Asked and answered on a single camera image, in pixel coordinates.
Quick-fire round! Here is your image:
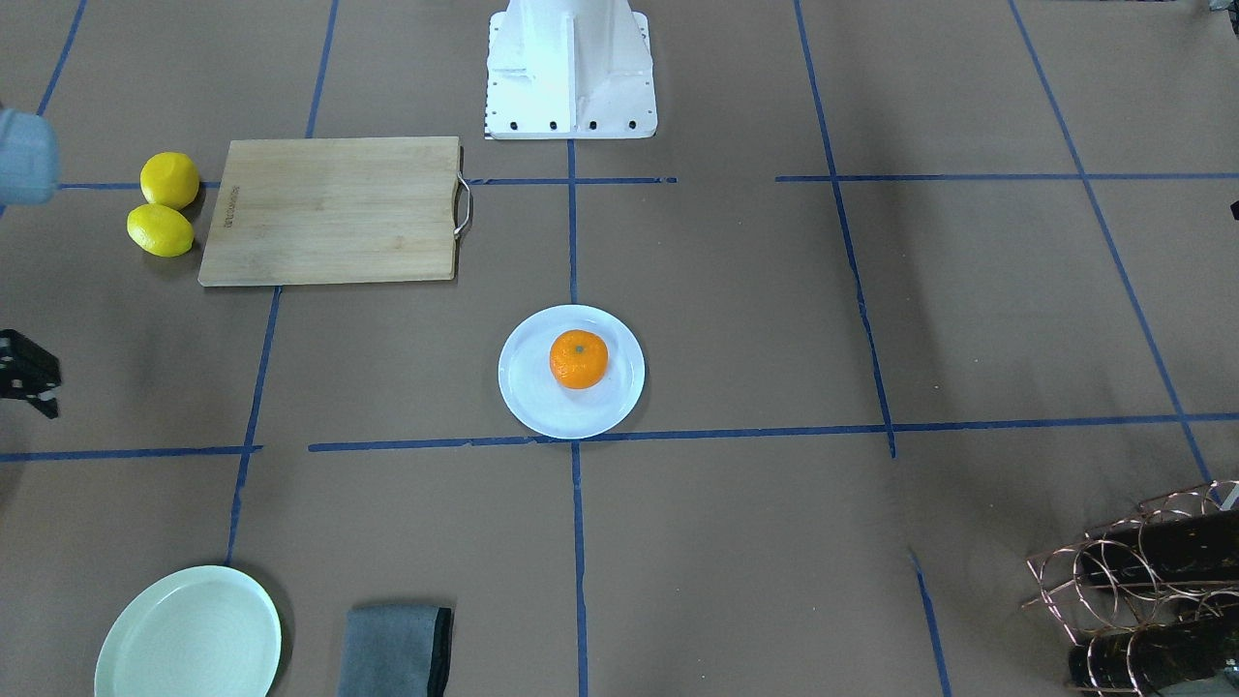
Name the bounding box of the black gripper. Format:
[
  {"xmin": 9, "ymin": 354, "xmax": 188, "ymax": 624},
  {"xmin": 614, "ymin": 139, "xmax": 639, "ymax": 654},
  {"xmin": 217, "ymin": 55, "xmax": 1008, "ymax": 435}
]
[{"xmin": 1, "ymin": 329, "xmax": 62, "ymax": 418}]

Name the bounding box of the light blue plate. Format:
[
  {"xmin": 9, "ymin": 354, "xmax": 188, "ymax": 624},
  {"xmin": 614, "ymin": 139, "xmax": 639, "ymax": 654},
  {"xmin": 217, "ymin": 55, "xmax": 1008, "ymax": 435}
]
[{"xmin": 499, "ymin": 305, "xmax": 646, "ymax": 439}]

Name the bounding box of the orange mandarin fruit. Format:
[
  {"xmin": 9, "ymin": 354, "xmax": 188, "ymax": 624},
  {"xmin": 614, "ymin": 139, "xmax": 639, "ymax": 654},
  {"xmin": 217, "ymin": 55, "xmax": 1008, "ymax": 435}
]
[{"xmin": 548, "ymin": 329, "xmax": 610, "ymax": 391}]

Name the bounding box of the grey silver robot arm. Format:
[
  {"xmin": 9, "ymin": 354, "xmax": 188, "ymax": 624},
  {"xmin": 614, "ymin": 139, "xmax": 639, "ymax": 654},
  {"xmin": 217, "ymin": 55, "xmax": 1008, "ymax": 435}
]
[{"xmin": 1, "ymin": 106, "xmax": 63, "ymax": 418}]

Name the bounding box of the pale green plate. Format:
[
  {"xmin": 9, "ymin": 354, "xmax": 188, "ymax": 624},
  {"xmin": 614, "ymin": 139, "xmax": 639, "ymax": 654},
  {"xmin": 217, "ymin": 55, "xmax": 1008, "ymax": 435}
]
[{"xmin": 93, "ymin": 565, "xmax": 282, "ymax": 696}]

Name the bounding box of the lower yellow lemon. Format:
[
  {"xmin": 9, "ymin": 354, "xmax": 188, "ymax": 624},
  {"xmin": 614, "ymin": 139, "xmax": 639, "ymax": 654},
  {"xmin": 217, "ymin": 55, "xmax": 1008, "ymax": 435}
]
[{"xmin": 128, "ymin": 203, "xmax": 195, "ymax": 258}]

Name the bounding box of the yellow lemon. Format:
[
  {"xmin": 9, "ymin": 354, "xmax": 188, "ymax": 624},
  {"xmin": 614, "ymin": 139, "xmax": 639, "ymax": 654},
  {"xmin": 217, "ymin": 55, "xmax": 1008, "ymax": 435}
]
[
  {"xmin": 138, "ymin": 151, "xmax": 202, "ymax": 210},
  {"xmin": 128, "ymin": 203, "xmax": 195, "ymax": 258}
]

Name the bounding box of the upper yellow lemon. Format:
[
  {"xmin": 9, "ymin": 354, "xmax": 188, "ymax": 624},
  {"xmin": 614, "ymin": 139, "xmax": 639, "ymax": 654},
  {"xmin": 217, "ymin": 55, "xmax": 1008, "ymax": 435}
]
[{"xmin": 138, "ymin": 151, "xmax": 202, "ymax": 210}]

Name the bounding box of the bamboo cutting board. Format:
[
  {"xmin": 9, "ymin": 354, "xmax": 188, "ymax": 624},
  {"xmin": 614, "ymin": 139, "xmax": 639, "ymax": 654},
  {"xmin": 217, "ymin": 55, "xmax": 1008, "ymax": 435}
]
[{"xmin": 198, "ymin": 136, "xmax": 472, "ymax": 288}]

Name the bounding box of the folded grey cloth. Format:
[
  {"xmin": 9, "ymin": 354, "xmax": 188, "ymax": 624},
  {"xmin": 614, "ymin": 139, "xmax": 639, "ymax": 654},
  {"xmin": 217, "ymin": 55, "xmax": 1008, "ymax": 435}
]
[{"xmin": 336, "ymin": 604, "xmax": 455, "ymax": 696}]

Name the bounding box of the dark green wine bottle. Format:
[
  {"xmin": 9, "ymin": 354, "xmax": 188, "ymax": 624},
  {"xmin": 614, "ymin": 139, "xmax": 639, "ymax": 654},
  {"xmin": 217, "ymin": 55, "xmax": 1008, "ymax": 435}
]
[
  {"xmin": 1078, "ymin": 510, "xmax": 1238, "ymax": 591},
  {"xmin": 1068, "ymin": 617, "xmax": 1238, "ymax": 696}
]

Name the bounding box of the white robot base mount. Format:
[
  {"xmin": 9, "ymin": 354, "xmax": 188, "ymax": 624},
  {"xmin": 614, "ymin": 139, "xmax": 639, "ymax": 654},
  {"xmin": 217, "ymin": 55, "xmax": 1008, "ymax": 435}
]
[{"xmin": 484, "ymin": 1, "xmax": 658, "ymax": 140}]

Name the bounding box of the copper wire bottle rack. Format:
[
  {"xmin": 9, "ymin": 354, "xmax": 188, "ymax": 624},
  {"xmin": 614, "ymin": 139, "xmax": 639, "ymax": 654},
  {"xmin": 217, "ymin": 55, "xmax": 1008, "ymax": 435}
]
[{"xmin": 1026, "ymin": 480, "xmax": 1237, "ymax": 696}]

